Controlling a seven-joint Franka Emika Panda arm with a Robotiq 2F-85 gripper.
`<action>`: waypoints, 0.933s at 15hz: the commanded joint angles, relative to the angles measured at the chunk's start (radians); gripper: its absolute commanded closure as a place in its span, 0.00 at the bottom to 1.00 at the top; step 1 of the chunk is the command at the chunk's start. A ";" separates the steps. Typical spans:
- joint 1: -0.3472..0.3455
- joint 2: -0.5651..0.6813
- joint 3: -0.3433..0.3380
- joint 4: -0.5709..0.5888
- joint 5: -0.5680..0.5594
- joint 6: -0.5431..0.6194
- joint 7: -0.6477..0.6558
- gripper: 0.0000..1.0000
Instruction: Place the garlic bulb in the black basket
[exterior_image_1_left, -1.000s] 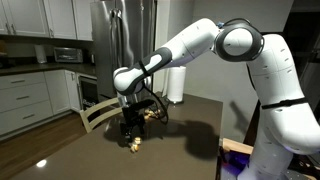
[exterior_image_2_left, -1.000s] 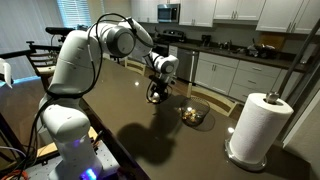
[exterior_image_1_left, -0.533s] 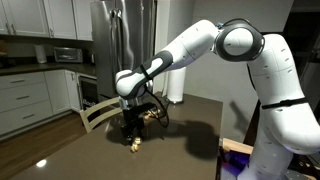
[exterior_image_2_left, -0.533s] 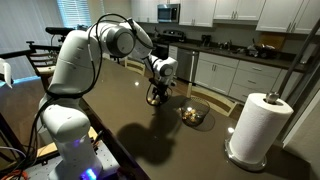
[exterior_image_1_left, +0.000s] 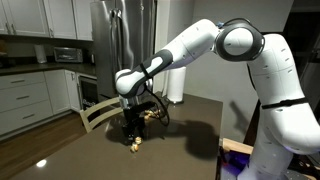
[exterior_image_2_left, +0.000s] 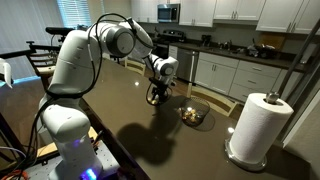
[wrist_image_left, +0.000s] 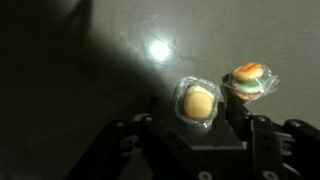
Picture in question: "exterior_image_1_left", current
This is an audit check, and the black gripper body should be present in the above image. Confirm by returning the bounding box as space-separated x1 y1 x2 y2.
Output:
119 97 148 130

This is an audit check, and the wooden chair back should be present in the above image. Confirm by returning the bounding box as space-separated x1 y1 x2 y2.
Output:
79 96 125 134

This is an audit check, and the stainless steel refrigerator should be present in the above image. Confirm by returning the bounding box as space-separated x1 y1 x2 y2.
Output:
89 0 158 102

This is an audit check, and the white countertop roll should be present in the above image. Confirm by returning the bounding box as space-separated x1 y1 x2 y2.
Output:
33 43 48 65

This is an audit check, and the white paper towel roll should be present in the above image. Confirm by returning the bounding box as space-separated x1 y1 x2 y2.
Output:
166 66 187 103

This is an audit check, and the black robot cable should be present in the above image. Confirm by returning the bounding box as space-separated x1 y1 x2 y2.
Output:
139 61 171 128

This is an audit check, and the wooden plank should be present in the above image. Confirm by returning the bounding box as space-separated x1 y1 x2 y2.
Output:
221 137 255 156

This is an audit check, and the black microwave oven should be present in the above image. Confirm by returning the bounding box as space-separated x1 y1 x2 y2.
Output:
53 46 84 64

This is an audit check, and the white drawer cabinet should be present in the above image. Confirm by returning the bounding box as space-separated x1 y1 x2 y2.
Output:
0 70 54 137

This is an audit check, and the metal paper towel holder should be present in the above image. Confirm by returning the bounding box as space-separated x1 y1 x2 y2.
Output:
165 98 185 105

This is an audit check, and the small yellow toy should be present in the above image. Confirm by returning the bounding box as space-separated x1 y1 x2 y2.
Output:
129 143 140 154

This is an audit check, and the white narrow base cabinet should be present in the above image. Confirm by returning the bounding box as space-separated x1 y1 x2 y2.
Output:
43 68 82 115

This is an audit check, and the white upper cabinet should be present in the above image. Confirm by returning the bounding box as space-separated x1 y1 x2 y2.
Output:
5 0 51 39
72 0 94 42
43 0 78 41

